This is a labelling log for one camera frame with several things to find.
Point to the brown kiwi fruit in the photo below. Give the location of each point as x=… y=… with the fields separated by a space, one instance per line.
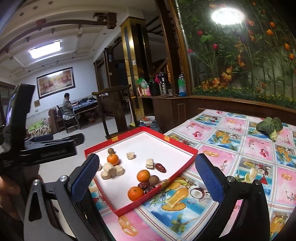
x=153 y=180

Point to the steel thermos flask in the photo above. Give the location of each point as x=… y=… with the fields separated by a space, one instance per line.
x=163 y=83

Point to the red shallow box tray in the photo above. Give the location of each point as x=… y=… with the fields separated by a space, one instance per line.
x=175 y=156

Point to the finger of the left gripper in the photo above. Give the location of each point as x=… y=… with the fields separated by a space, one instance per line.
x=43 y=152
x=49 y=140

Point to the red jujube upper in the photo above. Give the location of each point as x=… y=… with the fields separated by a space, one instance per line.
x=160 y=168

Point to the red jujube lower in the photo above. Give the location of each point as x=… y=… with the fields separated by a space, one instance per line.
x=149 y=189

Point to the large orange tangerine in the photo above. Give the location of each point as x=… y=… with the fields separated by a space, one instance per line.
x=143 y=175

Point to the patterned sofa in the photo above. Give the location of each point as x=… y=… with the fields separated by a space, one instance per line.
x=39 y=128

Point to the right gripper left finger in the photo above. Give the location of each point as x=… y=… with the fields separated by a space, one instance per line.
x=82 y=176

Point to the small orange tangerine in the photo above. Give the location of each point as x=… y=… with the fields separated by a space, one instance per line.
x=113 y=159

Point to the framed landscape painting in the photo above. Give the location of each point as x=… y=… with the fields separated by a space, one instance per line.
x=55 y=82

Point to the seated person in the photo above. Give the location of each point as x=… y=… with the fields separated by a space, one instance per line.
x=68 y=112

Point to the white chunk centre left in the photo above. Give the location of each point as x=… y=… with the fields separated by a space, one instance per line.
x=130 y=155

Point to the green leafy vegetable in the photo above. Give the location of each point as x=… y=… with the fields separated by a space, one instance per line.
x=270 y=126

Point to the dark dining table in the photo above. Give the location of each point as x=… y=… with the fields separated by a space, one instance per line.
x=81 y=108

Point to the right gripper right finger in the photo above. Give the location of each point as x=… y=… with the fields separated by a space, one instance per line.
x=211 y=176

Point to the dark red jujube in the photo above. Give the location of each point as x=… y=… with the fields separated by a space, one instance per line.
x=144 y=185

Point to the brown longan fruit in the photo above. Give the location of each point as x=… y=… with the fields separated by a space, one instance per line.
x=110 y=151

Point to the flower mural panel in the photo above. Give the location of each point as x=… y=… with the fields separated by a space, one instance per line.
x=239 y=49

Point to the dark wooden chair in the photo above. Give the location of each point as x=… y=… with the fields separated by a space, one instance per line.
x=116 y=103

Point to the ceiling light panel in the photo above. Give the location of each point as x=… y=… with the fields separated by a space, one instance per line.
x=45 y=50

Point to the orange tangerine near edge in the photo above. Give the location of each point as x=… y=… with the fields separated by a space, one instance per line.
x=135 y=193

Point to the clear plastic water bottle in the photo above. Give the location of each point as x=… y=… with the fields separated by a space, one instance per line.
x=182 y=85

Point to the green snack bag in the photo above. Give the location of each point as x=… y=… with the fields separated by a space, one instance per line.
x=143 y=84

